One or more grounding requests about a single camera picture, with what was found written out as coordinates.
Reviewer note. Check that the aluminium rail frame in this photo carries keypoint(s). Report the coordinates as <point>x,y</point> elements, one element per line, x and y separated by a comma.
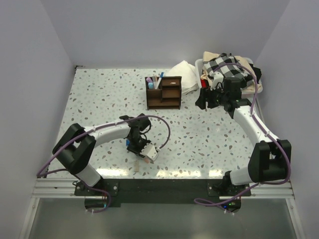
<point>54,212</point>

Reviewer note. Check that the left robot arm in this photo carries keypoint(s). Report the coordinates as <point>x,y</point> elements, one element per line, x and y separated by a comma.
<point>76,146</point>

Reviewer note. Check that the blue white marker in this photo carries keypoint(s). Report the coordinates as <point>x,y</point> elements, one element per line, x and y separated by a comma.
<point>159,80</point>

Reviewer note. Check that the white laundry basket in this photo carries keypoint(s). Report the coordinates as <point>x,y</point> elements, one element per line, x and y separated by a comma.
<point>255,86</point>

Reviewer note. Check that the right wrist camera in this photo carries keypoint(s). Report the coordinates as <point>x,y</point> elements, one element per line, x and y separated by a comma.
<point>216,80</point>

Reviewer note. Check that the grey white pen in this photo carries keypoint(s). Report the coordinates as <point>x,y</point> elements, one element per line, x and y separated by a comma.
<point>155,82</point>

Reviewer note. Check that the checkered black white cloth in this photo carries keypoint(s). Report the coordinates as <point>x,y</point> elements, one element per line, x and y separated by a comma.
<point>226,64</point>

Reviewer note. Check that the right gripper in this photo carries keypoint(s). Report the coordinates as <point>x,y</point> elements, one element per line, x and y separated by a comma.
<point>206,94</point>

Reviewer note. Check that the white folded towel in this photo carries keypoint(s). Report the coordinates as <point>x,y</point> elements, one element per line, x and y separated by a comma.
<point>188,76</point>

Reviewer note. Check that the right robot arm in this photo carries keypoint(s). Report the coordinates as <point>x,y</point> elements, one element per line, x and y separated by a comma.
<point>270,159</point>

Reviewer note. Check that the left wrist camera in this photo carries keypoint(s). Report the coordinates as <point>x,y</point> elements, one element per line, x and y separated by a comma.
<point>150,151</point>

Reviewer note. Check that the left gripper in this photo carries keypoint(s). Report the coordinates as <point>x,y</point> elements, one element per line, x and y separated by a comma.
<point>137,151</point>

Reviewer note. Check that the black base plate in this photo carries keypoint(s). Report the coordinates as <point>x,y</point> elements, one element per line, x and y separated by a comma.
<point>115,192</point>

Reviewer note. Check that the brown wooden desk organizer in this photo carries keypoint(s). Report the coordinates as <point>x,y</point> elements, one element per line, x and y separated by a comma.
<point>166,96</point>

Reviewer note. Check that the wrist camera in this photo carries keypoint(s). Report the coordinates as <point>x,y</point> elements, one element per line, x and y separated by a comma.
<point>216,80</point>
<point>150,151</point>

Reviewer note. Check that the beige eraser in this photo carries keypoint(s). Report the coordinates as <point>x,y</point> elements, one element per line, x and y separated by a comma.
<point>136,166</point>

